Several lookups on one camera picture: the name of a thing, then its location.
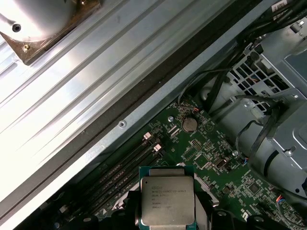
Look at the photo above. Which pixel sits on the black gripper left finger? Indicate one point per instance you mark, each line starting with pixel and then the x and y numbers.
pixel 133 210

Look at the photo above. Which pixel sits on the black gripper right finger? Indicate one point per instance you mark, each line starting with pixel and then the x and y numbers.
pixel 223 219

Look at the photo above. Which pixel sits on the silver CPU green substrate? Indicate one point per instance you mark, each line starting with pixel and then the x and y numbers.
pixel 168 198

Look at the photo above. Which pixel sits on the CPU socket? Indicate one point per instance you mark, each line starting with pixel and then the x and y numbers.
pixel 210 196

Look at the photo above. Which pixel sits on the RAM slot black latches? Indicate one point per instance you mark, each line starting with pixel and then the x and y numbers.
pixel 129 161

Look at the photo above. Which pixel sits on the green motherboard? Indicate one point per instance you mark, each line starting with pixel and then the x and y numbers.
pixel 216 143

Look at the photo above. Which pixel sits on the black PC case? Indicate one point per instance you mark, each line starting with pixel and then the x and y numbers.
pixel 134 115

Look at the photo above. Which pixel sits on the silver coin cell battery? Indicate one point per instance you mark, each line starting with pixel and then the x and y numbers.
pixel 189 124

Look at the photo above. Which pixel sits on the metal drive cage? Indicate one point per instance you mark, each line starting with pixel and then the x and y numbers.
pixel 275 45

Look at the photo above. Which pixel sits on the brown square base plate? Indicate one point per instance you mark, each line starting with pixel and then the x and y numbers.
pixel 27 54

